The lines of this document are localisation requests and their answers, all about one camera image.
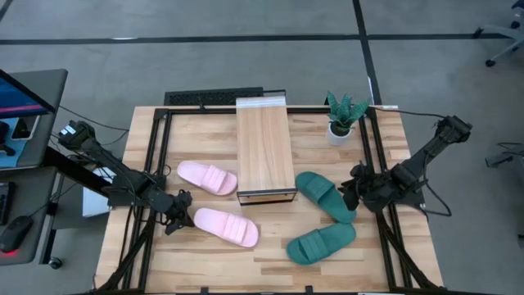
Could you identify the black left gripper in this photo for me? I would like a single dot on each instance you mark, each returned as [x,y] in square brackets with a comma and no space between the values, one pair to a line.
[172,205]

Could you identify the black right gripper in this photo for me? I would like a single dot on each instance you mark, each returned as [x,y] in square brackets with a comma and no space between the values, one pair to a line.
[376,190]

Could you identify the green rubber slide sandal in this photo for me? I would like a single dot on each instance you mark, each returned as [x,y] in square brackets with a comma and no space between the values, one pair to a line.
[323,194]
[319,243]

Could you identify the pink rubber slide sandal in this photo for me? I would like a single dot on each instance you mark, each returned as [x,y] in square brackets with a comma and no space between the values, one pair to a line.
[204,176]
[225,227]

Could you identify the artificial plant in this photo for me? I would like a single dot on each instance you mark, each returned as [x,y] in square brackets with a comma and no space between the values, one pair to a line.
[341,123]

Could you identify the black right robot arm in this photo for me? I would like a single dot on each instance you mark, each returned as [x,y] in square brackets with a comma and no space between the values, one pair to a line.
[425,153]

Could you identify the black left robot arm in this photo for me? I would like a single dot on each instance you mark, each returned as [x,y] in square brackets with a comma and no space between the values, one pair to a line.
[102,157]

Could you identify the white box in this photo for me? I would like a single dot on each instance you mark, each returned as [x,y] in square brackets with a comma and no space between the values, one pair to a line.
[92,201]

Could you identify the black keyboard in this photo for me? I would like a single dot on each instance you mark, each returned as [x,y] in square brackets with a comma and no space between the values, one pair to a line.
[5,202]
[213,97]

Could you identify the black desk support bar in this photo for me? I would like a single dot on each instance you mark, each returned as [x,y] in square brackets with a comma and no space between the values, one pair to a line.
[69,168]

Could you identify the black castor wheel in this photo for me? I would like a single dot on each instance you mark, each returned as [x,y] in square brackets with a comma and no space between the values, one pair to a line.
[55,262]

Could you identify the grey chair base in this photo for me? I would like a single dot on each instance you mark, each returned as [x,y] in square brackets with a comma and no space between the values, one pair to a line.
[497,161]

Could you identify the grey office desk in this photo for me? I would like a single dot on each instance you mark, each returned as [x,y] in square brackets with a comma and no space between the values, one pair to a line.
[49,94]
[28,192]

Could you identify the black computer mouse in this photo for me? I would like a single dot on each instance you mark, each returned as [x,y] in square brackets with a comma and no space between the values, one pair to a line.
[15,233]

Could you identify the blue desk mat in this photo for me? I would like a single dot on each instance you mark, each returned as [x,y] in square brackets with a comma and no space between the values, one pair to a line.
[24,151]

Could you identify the black smartphone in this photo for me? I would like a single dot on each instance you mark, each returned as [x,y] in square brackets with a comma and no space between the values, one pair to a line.
[23,128]

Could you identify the black desk gadget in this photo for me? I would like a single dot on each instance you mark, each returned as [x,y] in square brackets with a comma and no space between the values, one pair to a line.
[4,139]

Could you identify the computer monitor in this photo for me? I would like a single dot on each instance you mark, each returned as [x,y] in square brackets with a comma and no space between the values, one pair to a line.
[16,100]

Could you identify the grey office chair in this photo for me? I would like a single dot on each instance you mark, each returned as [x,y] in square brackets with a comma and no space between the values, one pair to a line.
[496,29]

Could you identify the black table edge bracket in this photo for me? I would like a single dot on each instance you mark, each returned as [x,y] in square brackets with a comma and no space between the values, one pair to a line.
[309,289]
[203,290]

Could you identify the black aluminium table frame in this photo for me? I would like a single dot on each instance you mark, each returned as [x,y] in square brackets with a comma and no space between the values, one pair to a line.
[311,110]

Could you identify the wooden shelf black metal frame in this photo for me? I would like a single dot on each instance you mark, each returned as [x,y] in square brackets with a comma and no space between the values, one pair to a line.
[264,151]

